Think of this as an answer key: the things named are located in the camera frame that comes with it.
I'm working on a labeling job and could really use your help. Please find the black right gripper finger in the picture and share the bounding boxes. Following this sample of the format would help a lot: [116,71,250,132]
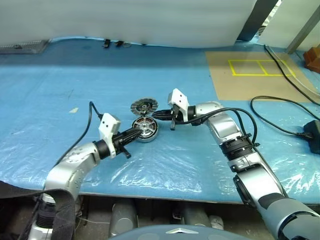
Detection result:
[153,114,174,123]
[152,108,174,118]

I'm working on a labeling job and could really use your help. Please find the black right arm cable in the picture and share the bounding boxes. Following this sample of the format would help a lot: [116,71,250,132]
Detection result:
[191,107,260,151]

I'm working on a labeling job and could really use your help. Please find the grey cylinder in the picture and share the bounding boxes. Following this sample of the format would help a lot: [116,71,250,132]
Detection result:
[178,206,212,227]
[111,201,139,237]

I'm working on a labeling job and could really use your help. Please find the white foam board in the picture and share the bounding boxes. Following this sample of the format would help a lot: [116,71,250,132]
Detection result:
[0,0,280,48]

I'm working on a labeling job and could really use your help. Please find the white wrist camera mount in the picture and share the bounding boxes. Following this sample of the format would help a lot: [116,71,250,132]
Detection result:
[166,88,190,123]
[98,112,122,159]

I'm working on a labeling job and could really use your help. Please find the brown wooden block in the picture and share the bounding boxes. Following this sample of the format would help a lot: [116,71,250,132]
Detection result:
[303,46,320,72]

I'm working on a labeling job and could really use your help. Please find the blue plastic table sheet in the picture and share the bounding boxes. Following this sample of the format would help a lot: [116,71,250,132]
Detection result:
[0,34,320,207]

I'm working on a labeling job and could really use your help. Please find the clear plastic tube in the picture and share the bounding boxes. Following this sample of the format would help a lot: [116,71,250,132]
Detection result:
[268,48,320,95]

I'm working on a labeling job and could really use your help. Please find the black adapter cable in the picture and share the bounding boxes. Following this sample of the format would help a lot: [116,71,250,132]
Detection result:
[250,95,320,137]

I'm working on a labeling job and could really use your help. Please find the round toothed motor disc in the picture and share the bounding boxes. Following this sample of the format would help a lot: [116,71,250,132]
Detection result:
[130,98,158,117]

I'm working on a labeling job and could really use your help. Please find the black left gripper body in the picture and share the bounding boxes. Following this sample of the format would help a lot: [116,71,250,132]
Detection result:
[112,131,133,160]

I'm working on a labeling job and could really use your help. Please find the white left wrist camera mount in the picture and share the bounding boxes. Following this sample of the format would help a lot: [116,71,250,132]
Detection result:
[98,112,122,159]

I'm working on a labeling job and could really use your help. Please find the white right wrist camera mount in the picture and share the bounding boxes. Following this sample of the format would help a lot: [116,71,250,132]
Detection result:
[166,88,190,123]

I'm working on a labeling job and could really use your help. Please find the long black cable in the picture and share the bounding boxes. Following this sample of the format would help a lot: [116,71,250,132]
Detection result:
[263,44,320,104]

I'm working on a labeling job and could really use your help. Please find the aluminium profile post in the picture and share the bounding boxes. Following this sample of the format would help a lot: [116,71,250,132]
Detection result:
[287,7,320,55]

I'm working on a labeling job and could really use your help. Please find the grey metal mesh tray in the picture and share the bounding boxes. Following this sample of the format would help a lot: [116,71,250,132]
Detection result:
[0,39,51,55]

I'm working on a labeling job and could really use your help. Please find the silver motor base copper windings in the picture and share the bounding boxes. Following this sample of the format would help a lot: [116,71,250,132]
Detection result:
[131,116,160,144]

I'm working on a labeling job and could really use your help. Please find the black fabric strap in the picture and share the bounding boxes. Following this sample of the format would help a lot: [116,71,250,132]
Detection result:
[0,180,77,240]

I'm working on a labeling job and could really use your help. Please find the grey rounded robot torso shell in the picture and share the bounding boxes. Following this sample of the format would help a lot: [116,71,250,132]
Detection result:
[106,223,253,240]

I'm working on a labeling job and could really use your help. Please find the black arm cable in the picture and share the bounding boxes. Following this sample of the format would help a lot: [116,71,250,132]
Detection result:
[191,107,260,151]
[55,100,105,165]

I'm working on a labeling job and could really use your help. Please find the brown cardboard sheet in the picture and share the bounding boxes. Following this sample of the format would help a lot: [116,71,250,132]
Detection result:
[204,51,316,103]

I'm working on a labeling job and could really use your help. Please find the dark grey panel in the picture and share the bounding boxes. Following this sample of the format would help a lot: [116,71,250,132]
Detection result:
[236,0,266,42]

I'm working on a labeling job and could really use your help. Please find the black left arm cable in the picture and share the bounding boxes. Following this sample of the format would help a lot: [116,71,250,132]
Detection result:
[55,100,105,165]

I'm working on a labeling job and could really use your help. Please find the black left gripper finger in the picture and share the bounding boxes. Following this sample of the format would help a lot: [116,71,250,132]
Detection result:
[123,127,141,138]
[125,133,141,145]

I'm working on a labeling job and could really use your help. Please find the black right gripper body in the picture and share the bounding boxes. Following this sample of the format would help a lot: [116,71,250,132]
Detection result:
[169,104,185,132]

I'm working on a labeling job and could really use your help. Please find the black power adapter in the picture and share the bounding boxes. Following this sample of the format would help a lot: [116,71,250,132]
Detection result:
[303,119,320,153]

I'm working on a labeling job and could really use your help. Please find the white panel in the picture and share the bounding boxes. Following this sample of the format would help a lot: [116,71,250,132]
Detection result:
[257,0,320,49]

